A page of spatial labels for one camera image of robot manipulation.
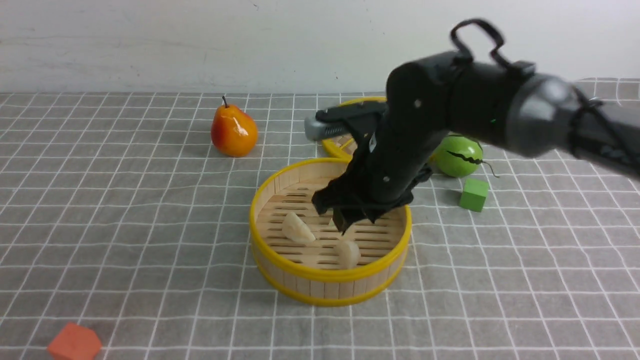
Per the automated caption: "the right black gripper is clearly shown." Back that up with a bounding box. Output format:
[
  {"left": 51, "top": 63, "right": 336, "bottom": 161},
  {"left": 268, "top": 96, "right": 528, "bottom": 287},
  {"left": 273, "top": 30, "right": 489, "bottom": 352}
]
[{"left": 311, "top": 160, "right": 433, "bottom": 235}]

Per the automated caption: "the white dumpling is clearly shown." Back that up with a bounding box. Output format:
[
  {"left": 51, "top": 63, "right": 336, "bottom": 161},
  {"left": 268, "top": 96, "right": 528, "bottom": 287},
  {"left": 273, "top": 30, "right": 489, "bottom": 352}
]
[
  {"left": 333, "top": 240, "right": 361, "bottom": 270},
  {"left": 282, "top": 212, "right": 316, "bottom": 246}
]

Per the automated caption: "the white dumpling front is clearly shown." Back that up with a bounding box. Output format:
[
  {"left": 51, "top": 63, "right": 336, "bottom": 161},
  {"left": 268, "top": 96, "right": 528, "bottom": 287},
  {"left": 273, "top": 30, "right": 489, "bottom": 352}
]
[{"left": 282, "top": 212, "right": 316, "bottom": 246}]

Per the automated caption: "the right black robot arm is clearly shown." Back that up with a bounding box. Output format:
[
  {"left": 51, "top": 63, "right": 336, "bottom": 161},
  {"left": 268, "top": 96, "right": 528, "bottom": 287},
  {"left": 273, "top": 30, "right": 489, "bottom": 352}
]
[{"left": 305, "top": 18, "right": 639, "bottom": 233}]

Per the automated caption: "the bamboo steamer tray yellow rim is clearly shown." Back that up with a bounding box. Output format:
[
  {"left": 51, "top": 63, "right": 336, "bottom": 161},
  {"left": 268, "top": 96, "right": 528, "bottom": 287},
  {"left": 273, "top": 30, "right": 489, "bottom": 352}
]
[{"left": 249, "top": 157, "right": 413, "bottom": 306}]

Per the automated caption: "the bamboo steamer lid yellow rim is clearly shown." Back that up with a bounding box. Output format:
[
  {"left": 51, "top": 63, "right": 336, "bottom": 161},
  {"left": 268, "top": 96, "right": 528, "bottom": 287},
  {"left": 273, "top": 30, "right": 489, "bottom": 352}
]
[{"left": 320, "top": 96, "right": 387, "bottom": 160}]

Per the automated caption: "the green toy apple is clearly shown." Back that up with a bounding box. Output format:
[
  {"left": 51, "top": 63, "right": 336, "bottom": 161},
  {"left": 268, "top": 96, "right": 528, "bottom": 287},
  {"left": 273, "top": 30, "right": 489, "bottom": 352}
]
[{"left": 429, "top": 132, "right": 499, "bottom": 178}]

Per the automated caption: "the green foam cube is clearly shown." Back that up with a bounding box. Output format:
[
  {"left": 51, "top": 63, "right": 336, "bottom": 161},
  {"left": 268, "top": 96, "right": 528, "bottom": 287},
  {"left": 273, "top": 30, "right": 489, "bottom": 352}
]
[{"left": 458, "top": 178, "right": 490, "bottom": 213}]

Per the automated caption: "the orange red toy pear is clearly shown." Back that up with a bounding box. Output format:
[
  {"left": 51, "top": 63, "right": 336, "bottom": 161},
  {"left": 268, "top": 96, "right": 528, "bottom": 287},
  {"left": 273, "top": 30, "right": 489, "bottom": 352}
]
[{"left": 210, "top": 95, "right": 259, "bottom": 158}]

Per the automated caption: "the grey checked tablecloth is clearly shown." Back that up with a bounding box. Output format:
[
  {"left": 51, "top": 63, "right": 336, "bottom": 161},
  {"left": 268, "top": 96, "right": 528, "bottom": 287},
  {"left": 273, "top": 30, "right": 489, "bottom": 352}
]
[{"left": 0, "top": 92, "right": 640, "bottom": 360}]

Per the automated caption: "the orange foam cube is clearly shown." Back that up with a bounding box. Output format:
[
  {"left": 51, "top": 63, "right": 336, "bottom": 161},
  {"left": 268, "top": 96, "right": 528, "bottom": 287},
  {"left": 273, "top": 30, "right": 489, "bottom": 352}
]
[{"left": 46, "top": 322, "right": 103, "bottom": 360}]

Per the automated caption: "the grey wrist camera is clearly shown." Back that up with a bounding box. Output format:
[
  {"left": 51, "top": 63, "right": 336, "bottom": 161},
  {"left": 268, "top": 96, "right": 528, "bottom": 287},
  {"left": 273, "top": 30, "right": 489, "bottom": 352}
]
[{"left": 304, "top": 102, "right": 388, "bottom": 142}]

